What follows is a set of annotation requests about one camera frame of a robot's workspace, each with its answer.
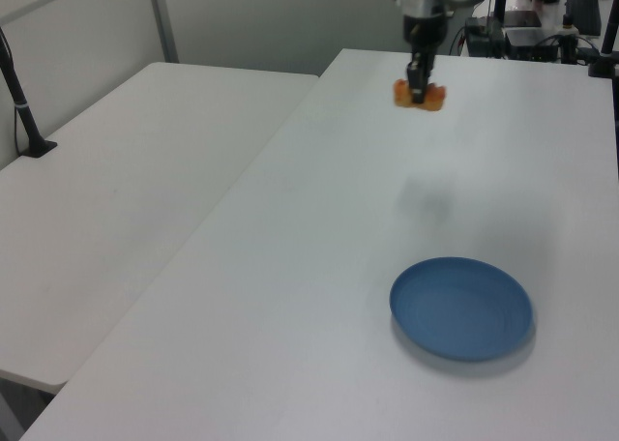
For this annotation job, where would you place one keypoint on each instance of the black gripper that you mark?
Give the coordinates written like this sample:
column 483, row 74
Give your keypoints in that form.
column 424, row 31

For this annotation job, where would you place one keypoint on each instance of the orange twisted bread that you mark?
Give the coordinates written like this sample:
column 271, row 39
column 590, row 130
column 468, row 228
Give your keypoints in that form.
column 436, row 97

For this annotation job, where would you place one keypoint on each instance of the black thin stand pole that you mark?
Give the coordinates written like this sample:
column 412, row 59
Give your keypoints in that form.
column 499, row 15

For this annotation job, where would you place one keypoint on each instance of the black electronics box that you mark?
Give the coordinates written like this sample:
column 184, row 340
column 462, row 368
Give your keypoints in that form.
column 532, row 42

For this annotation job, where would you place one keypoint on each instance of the black flat tablet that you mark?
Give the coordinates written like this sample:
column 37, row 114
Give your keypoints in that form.
column 522, row 19

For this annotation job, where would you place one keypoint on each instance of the small dark bottle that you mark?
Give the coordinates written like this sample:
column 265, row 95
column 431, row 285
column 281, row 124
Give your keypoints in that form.
column 568, row 42

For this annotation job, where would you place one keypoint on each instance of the dark grey keyboard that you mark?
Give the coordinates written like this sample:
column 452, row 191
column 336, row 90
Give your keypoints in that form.
column 582, row 11

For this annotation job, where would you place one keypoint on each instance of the black clamp stand pole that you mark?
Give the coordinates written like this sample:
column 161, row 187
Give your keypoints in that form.
column 607, row 39

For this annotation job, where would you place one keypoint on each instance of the blue round plate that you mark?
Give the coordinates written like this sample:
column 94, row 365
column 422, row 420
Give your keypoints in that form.
column 459, row 310

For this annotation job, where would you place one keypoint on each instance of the white side table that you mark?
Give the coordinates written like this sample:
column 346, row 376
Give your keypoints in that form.
column 121, row 194

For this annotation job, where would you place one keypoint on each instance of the grey partition frame post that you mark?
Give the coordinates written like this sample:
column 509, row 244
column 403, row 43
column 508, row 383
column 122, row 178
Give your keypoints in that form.
column 164, row 25

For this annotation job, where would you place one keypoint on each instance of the black camera stand with base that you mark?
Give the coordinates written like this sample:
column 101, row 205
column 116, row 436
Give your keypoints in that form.
column 21, row 112

